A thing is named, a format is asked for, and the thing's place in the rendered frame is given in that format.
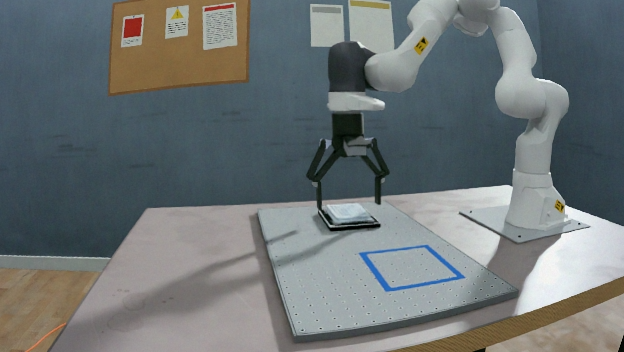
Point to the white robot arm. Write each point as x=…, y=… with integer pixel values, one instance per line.
x=534, y=203

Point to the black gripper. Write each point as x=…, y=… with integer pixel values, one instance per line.
x=345, y=125

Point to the blue tape outline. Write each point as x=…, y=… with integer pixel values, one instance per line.
x=386, y=286

